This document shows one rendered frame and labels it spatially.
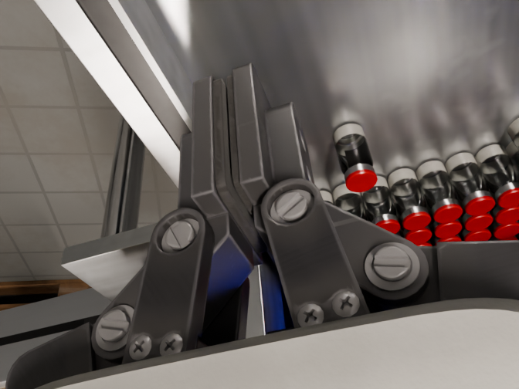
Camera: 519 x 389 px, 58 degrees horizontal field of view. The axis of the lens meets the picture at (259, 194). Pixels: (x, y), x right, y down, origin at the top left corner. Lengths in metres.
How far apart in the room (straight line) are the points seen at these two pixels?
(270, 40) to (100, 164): 1.44
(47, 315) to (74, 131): 1.04
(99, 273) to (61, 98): 1.07
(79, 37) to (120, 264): 0.25
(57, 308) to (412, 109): 0.46
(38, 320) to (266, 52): 0.45
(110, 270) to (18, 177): 1.35
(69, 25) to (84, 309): 0.38
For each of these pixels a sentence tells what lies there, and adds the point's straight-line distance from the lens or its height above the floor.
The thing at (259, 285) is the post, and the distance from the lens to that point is 0.37.
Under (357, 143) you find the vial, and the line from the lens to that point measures 0.32.
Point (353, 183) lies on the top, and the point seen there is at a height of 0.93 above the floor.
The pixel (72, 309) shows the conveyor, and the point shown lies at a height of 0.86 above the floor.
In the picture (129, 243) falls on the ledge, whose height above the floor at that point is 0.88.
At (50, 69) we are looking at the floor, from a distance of 1.45.
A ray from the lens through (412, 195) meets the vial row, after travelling 0.37.
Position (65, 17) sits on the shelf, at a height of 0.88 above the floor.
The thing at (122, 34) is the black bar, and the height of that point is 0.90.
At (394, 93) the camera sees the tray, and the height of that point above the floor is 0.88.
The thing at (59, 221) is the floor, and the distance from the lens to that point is 1.99.
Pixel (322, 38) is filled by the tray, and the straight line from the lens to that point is 0.29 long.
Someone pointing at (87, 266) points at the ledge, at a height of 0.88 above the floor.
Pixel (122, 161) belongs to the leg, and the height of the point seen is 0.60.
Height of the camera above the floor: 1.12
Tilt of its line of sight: 39 degrees down
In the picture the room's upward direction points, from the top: 174 degrees clockwise
